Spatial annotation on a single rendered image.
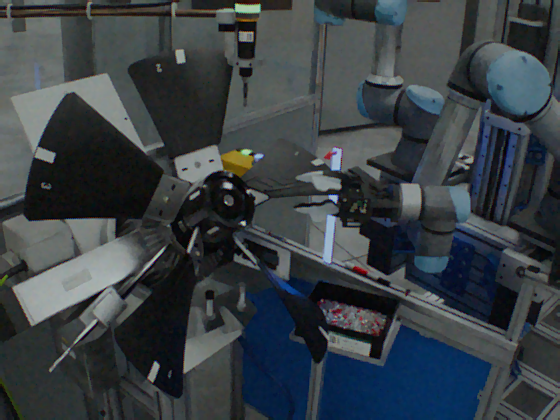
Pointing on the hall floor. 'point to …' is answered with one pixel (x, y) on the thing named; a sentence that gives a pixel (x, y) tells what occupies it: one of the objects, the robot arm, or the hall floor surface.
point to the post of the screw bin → (315, 389)
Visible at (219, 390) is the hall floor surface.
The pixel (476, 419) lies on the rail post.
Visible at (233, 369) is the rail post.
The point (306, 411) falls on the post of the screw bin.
